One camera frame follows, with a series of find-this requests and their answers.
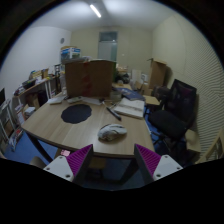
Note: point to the cluttered shelf unit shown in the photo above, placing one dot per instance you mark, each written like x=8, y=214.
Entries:
x=31, y=90

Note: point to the blue book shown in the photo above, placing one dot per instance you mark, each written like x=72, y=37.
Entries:
x=131, y=94

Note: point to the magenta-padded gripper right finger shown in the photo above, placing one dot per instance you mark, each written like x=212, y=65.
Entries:
x=165, y=166

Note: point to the ceiling tube light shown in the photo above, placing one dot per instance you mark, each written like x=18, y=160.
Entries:
x=95, y=10

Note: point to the tall open cardboard box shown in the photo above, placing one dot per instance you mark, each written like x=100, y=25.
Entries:
x=157, y=74

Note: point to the black stick tool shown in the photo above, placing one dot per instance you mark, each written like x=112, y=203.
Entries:
x=113, y=113

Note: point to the round wall clock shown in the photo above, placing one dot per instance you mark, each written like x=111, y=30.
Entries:
x=62, y=40

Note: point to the clear plastic container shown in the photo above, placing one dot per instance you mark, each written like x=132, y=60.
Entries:
x=115, y=96

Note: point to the large brown cardboard box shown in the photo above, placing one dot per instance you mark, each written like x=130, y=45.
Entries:
x=96, y=78

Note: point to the black bag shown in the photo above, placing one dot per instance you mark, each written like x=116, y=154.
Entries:
x=123, y=78

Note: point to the dark round mouse pad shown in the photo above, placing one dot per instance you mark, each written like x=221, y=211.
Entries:
x=76, y=113

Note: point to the wooden chair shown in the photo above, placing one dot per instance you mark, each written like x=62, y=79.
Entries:
x=213, y=150

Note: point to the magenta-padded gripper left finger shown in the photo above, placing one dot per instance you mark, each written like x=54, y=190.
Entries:
x=58, y=166

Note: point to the white flat paper stack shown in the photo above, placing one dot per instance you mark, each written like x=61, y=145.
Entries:
x=91, y=100

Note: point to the black office chair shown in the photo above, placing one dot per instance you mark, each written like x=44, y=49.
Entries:
x=173, y=113

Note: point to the white book stack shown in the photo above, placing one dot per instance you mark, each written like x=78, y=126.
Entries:
x=130, y=107

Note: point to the white grey computer mouse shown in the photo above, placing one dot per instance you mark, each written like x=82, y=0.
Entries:
x=111, y=132

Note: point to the blue white box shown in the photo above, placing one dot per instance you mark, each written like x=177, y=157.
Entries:
x=70, y=52

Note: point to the small white flat device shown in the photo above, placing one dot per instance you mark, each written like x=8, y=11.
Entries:
x=74, y=99

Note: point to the grey door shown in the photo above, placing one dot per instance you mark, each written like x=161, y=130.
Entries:
x=107, y=48

